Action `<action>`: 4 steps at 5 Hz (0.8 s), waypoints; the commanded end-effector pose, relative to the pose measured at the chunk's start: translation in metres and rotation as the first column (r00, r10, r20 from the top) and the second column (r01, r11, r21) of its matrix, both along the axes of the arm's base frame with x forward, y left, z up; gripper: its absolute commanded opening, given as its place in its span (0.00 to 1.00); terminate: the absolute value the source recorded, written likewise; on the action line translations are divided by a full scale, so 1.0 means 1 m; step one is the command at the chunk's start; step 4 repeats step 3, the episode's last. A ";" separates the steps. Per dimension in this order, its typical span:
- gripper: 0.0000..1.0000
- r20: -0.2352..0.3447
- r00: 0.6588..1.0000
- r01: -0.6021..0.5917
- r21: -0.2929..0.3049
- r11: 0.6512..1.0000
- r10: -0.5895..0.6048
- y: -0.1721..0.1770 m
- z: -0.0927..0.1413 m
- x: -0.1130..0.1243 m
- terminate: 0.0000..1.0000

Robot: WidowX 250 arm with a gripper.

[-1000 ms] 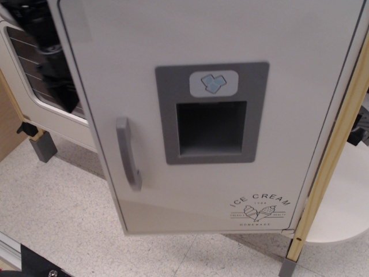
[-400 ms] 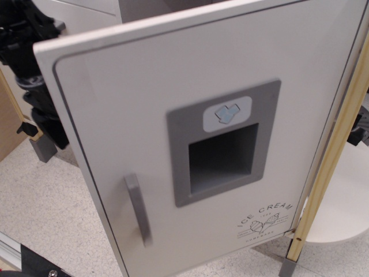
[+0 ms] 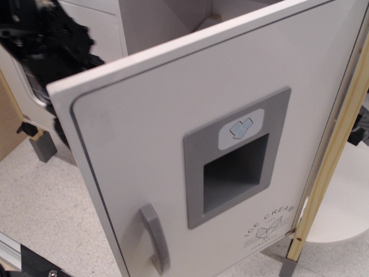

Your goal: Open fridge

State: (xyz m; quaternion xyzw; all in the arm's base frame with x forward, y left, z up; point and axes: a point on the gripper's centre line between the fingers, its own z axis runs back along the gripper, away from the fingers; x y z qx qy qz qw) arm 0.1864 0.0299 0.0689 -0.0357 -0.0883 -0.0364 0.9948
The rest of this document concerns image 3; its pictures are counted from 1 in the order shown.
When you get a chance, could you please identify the white toy fridge door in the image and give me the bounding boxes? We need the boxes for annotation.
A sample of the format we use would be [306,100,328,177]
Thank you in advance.
[47,1,368,276]

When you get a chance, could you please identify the grey left foot cap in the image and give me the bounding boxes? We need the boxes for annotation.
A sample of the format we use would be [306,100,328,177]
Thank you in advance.
[29,132,58,163]

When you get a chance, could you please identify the white toy kitchen cabinet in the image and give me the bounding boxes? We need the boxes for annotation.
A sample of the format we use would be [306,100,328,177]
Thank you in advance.
[0,0,369,151]

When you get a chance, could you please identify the light wooden post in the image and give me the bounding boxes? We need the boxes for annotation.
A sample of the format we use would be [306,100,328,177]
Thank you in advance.
[1,72,45,139]
[287,38,368,262]

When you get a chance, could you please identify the black clamp right edge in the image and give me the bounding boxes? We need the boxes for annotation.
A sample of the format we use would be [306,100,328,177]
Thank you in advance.
[347,105,368,146]

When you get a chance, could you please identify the aluminium rail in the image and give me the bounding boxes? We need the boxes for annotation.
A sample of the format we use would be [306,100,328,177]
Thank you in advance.
[1,232,21,264]

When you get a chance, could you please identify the black clamp knob left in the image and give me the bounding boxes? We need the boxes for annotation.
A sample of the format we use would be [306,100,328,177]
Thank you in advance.
[16,122,38,137]

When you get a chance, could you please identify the grey right foot cap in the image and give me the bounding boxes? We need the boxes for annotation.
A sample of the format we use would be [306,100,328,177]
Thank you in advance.
[279,258,298,277]

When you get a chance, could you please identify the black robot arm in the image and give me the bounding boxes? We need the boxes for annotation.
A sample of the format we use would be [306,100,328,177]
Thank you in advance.
[1,1,104,145]

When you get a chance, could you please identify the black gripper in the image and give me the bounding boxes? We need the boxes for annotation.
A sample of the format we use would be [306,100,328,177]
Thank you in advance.
[54,117,76,165]

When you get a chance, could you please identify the brown wooden board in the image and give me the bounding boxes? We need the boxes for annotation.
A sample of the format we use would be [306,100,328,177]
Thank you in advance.
[1,84,26,160]

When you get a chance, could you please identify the grey ice dispenser panel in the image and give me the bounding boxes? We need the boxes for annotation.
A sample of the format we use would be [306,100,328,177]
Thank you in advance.
[183,87,292,229]

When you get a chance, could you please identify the light wooden left post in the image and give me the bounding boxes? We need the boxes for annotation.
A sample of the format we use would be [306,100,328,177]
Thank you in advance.
[1,72,45,139]

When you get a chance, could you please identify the white toy oven door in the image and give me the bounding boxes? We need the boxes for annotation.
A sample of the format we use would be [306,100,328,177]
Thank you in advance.
[1,46,55,132]

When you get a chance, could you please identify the light wooden right post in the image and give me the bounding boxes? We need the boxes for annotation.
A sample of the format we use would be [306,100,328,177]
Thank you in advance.
[287,38,368,262]

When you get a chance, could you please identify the grey fridge door handle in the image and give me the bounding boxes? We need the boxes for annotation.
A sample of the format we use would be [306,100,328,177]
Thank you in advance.
[140,203,171,276]

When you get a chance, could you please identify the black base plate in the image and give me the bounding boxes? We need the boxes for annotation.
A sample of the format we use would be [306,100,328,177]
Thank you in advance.
[20,245,71,277]

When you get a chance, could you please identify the white round table base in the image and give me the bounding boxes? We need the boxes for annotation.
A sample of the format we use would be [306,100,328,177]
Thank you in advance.
[306,142,368,244]

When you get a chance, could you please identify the grey foot cap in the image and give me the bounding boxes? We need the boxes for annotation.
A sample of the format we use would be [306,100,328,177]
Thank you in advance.
[279,258,298,277]
[29,132,58,163]

